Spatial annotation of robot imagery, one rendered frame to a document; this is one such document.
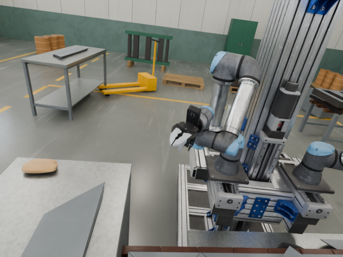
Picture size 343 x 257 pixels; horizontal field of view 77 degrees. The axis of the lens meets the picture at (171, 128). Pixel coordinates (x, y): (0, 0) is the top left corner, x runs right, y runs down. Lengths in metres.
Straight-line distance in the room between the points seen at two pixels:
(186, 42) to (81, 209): 9.72
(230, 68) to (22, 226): 1.08
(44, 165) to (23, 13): 11.22
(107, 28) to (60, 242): 10.19
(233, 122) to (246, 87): 0.18
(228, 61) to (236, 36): 8.89
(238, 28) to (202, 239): 9.15
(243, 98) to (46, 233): 0.94
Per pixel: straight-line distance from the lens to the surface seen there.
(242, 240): 1.51
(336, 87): 9.17
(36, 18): 11.98
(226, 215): 1.40
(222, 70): 1.10
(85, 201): 1.03
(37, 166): 1.25
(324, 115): 6.40
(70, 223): 0.97
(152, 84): 5.55
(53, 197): 1.11
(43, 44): 7.76
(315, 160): 1.46
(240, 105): 1.00
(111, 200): 1.05
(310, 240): 1.74
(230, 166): 1.28
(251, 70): 1.07
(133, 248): 1.17
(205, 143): 0.96
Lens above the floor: 1.81
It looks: 28 degrees down
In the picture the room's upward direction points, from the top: 8 degrees clockwise
